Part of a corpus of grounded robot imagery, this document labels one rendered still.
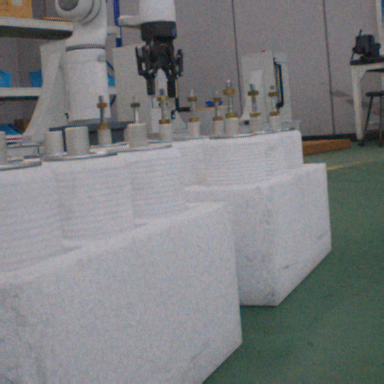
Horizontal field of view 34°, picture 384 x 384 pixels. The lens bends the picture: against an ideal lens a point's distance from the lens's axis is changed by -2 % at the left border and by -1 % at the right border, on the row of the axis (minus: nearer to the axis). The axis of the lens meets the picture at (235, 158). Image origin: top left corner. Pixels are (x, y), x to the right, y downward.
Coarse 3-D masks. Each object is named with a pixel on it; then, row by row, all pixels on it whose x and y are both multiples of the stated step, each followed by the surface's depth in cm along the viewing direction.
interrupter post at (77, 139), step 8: (72, 128) 60; (80, 128) 60; (72, 136) 60; (80, 136) 60; (88, 136) 61; (72, 144) 60; (80, 144) 60; (88, 144) 61; (72, 152) 60; (80, 152) 60; (88, 152) 61
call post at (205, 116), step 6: (222, 108) 142; (198, 114) 144; (204, 114) 143; (210, 114) 143; (222, 114) 142; (204, 120) 143; (210, 120) 143; (222, 120) 142; (204, 126) 143; (210, 126) 143; (204, 132) 144; (210, 132) 143
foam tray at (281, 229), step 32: (192, 192) 96; (224, 192) 94; (256, 192) 93; (288, 192) 101; (320, 192) 122; (256, 224) 93; (288, 224) 101; (320, 224) 121; (256, 256) 93; (288, 256) 100; (320, 256) 120; (256, 288) 94; (288, 288) 99
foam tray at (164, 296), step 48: (96, 240) 55; (144, 240) 57; (192, 240) 66; (0, 288) 41; (48, 288) 44; (96, 288) 50; (144, 288) 57; (192, 288) 66; (0, 336) 42; (48, 336) 44; (96, 336) 49; (144, 336) 56; (192, 336) 65; (240, 336) 77
